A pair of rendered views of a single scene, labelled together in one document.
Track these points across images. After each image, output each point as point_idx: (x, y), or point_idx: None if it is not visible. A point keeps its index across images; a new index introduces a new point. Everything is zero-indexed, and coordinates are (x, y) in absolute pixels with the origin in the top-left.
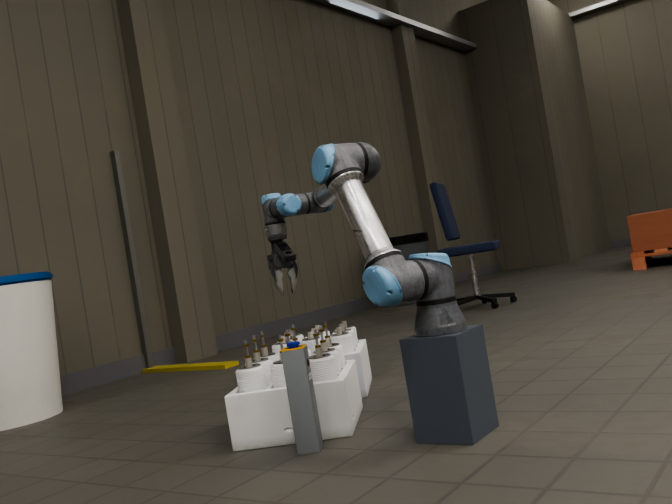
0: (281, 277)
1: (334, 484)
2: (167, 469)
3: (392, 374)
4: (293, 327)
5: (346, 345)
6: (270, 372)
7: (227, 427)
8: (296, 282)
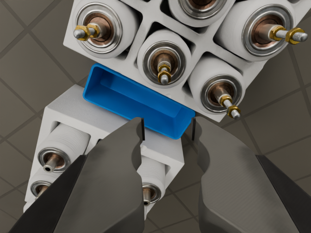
0: (213, 171)
1: None
2: None
3: (28, 160)
4: (164, 75)
5: (57, 133)
6: (242, 5)
7: (240, 104)
8: (102, 139)
